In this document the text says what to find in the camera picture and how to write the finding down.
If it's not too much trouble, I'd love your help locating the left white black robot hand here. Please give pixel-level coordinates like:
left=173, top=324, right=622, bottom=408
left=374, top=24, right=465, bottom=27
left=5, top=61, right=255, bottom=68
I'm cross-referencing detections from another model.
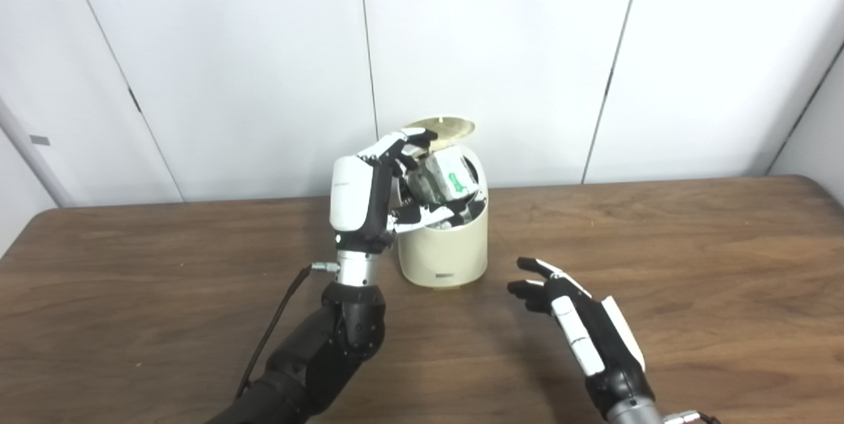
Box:
left=329, top=127, right=456, bottom=255

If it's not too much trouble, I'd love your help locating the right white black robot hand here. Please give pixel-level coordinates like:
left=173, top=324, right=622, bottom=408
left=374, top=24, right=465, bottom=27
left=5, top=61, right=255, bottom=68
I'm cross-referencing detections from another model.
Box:
left=507, top=257, right=657, bottom=419

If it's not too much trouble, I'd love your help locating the green white milk carton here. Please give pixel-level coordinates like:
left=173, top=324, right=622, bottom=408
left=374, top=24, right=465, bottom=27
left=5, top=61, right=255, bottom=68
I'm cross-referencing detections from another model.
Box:
left=407, top=152, right=479, bottom=206

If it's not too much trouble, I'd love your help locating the round cream bin lid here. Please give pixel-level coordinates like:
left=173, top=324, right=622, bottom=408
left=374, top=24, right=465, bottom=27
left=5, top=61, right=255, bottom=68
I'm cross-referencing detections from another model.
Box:
left=402, top=117, right=475, bottom=148

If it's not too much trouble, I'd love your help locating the cream-colored bin body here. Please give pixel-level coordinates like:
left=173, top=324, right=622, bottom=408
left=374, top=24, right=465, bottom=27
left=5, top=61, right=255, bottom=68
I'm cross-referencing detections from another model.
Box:
left=397, top=140, right=490, bottom=289

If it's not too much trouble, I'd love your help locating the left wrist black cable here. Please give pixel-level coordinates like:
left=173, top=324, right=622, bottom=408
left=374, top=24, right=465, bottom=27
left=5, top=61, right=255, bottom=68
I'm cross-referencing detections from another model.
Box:
left=234, top=261, right=341, bottom=402

